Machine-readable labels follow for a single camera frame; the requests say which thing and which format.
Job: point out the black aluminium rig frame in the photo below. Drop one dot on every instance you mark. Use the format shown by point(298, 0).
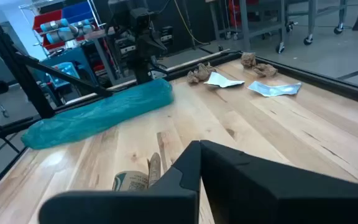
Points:
point(17, 65)

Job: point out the grey metal cart with casters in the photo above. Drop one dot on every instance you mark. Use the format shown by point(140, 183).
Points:
point(244, 18)
point(312, 15)

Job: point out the teal plastic trash bag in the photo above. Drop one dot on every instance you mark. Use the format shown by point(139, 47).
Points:
point(104, 112)

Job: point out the blue tool cabinet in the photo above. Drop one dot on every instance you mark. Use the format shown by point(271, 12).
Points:
point(73, 56)

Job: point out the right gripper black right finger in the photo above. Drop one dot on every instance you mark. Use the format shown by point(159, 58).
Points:
point(291, 199)

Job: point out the grey blue-jointed robot arm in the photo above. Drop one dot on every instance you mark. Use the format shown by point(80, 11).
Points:
point(67, 31)

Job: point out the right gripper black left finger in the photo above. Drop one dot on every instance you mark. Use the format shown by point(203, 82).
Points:
point(120, 207)

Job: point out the white paper scrap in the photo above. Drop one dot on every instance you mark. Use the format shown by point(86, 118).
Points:
point(221, 80)
point(273, 89)

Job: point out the blue storage bin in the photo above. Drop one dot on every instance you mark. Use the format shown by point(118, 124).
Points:
point(76, 9)

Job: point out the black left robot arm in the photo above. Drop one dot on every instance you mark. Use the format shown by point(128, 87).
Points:
point(143, 67)

